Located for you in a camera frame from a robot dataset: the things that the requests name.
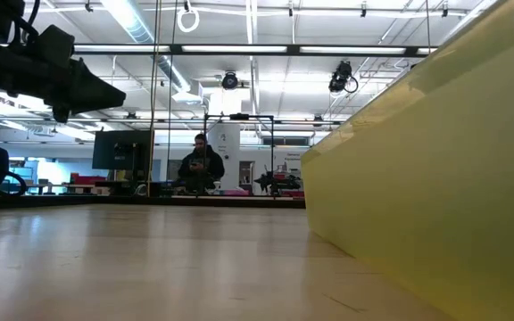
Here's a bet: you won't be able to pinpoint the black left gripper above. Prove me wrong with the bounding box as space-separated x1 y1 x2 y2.
0 25 127 124

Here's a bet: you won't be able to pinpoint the black monitor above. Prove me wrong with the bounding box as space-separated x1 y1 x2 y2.
91 129 153 171

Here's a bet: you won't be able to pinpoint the thin vertical pole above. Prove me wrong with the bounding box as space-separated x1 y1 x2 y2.
146 0 163 198

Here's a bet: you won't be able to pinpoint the black overhead light bar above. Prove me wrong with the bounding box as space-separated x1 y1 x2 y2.
72 43 439 58

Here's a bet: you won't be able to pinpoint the black background robot arms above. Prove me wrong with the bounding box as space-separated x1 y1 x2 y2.
253 170 303 196

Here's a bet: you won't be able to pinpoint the yellow translucent tray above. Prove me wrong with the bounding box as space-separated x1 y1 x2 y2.
300 0 514 321

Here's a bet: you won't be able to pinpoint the white hanging ring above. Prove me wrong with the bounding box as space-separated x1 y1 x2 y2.
176 5 201 34

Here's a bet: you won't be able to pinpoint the black metal table frame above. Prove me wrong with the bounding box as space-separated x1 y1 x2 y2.
0 193 307 210

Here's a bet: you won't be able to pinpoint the black overhead camera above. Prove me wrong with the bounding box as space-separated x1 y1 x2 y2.
220 70 240 92

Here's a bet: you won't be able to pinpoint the black background rig frame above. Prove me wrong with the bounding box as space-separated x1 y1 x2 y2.
202 112 277 198

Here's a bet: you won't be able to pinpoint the black camera with cable loop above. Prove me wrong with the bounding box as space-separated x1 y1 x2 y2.
327 60 360 95

